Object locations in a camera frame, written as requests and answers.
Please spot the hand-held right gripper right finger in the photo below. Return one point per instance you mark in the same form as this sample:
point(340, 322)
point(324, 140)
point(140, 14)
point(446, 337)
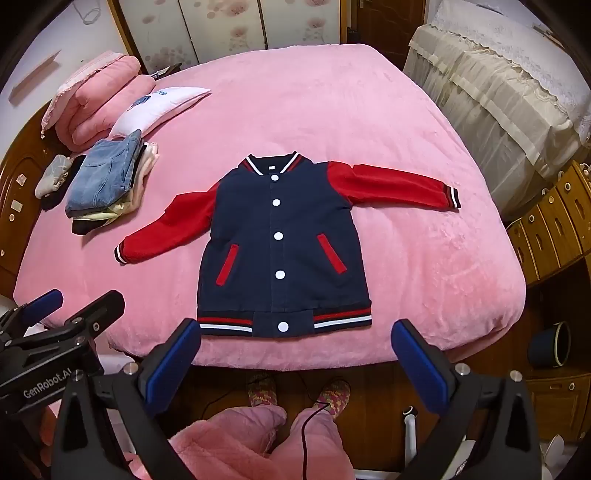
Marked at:
point(421, 369)

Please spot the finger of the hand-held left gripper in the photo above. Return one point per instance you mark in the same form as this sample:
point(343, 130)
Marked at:
point(99, 310)
point(45, 302)

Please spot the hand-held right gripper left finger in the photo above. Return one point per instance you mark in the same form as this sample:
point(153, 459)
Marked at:
point(170, 367)

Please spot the navy and red varsity jacket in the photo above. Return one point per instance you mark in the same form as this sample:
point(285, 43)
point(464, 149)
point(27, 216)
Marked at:
point(277, 249)

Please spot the dark folded garment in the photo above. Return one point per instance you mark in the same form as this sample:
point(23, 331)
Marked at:
point(84, 226)

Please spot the brown wooden headboard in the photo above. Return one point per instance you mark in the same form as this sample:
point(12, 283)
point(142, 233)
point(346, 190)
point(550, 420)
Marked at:
point(18, 217)

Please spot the multicoloured knit slipper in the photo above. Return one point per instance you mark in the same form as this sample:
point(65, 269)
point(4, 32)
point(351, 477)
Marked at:
point(331, 394)
point(261, 390)

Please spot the person's pink fleece pants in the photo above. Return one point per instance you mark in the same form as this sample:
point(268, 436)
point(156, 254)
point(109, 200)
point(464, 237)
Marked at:
point(240, 438)

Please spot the dark blue bin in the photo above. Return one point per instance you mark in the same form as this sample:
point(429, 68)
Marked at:
point(545, 346)

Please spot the grey crumpled cloth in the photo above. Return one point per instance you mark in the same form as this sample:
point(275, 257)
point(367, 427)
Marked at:
point(53, 175)

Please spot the folded blue jeans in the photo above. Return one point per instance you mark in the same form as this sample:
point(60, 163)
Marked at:
point(104, 175)

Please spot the low wooden cabinet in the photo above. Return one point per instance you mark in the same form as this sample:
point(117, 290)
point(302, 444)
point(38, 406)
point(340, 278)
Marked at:
point(558, 406)

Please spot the cream folded garment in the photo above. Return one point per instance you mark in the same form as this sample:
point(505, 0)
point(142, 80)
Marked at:
point(145, 161)

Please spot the white plastic object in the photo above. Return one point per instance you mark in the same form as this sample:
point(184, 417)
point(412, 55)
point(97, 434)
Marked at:
point(556, 454)

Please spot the wooden drawer cabinet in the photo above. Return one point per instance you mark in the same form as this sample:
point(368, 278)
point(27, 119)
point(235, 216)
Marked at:
point(554, 221)

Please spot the pink folded quilt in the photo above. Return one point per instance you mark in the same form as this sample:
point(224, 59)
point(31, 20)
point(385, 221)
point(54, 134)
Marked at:
point(117, 104)

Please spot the white printed pillow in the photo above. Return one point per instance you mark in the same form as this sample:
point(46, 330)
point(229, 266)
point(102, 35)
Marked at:
point(157, 108)

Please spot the pink fleece bed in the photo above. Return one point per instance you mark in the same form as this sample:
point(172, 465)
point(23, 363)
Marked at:
point(346, 115)

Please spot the beige lace furniture cover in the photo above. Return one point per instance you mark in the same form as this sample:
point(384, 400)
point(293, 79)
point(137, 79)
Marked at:
point(498, 92)

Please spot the floral panel wardrobe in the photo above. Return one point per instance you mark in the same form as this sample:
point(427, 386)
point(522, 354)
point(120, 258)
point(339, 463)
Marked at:
point(221, 27)

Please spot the brown wooden furniture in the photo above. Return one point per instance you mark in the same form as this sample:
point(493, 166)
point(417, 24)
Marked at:
point(383, 23)

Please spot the white plastic post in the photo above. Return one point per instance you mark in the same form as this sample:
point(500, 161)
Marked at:
point(409, 434)

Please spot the white wall strip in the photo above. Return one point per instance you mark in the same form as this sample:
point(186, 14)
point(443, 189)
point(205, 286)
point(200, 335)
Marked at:
point(34, 76)

